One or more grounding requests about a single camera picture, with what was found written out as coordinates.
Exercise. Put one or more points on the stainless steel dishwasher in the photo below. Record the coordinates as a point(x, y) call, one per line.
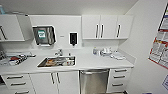
point(94, 82)

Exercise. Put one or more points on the dish soap bottle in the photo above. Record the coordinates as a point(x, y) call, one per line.
point(95, 51)

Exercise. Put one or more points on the white cup in sink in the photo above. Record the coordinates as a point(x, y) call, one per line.
point(69, 61)

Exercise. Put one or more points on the stack of white plates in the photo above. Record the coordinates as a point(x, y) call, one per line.
point(107, 51)

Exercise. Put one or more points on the chrome sink faucet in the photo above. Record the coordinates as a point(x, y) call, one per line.
point(59, 52)

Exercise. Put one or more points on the stainless steel sink basin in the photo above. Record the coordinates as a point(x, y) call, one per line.
point(56, 62)

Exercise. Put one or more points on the bowl with orange contents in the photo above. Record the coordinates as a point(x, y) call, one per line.
point(50, 61)

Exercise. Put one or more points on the steel paper towel dispenser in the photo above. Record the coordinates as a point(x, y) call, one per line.
point(43, 35)

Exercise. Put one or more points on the white under-sink cabinet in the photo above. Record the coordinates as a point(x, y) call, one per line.
point(55, 82)

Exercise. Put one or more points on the white narrow drawer unit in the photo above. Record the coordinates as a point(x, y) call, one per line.
point(119, 80)

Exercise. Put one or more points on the white wide drawer unit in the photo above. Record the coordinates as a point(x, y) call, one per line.
point(16, 84)

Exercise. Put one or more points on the small bin sign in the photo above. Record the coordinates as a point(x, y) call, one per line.
point(166, 82)

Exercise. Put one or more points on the small bottle on cabinet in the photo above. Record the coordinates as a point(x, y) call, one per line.
point(1, 9)

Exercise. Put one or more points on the black wall soap dispenser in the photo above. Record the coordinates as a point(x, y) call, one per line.
point(73, 38)

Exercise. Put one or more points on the white three-door wall cabinet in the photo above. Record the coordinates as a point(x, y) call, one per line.
point(106, 26)

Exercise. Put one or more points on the large colourful wall poster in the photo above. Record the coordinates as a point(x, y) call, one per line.
point(159, 43)

